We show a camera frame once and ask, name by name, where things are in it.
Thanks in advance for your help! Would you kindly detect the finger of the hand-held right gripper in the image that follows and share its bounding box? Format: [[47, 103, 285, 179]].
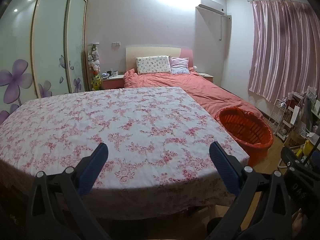
[[280, 146, 304, 170]]

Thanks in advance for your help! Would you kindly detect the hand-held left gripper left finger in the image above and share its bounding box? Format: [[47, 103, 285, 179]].
[[25, 142, 118, 240]]

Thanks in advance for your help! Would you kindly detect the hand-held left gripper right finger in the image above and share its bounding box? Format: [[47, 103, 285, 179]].
[[209, 141, 293, 240]]

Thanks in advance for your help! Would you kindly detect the red plastic basket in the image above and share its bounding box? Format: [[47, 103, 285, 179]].
[[214, 107, 274, 168]]

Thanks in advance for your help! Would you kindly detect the yellow bottle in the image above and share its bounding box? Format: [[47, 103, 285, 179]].
[[302, 140, 313, 155]]

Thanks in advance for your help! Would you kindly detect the pink floral tablecloth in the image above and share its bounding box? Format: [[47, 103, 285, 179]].
[[0, 87, 250, 214]]

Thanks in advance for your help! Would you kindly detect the white shelf unit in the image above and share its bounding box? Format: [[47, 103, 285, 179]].
[[277, 91, 320, 140]]

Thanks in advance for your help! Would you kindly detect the bed with orange cover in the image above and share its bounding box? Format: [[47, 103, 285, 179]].
[[123, 67, 263, 120]]

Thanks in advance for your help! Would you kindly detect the pink nightstand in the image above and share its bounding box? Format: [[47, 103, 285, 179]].
[[101, 74, 125, 90]]

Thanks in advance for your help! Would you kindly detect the light wooden nightstand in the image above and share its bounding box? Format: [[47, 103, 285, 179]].
[[197, 72, 215, 83]]

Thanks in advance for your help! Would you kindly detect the hanging column of plush toys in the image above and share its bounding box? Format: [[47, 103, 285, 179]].
[[87, 44, 102, 91]]

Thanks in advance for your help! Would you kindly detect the pink striped curtain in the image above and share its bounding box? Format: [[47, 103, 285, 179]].
[[247, 0, 320, 103]]

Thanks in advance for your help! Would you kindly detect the striped pink pillow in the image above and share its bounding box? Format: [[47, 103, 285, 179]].
[[169, 56, 190, 74]]

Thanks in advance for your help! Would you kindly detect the floral white pillow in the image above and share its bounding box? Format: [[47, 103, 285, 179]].
[[136, 55, 172, 75]]

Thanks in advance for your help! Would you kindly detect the cream and pink headboard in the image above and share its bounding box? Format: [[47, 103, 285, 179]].
[[125, 46, 194, 72]]

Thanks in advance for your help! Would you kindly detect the flower print sliding wardrobe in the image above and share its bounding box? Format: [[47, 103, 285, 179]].
[[0, 0, 89, 125]]

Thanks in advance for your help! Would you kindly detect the curtain rod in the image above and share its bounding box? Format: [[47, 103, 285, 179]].
[[247, 0, 310, 4]]

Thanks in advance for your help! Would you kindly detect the white air conditioner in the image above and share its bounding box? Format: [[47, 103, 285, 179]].
[[197, 4, 225, 15]]

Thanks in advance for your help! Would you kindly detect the white wire rack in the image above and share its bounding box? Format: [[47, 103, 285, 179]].
[[267, 97, 288, 135]]

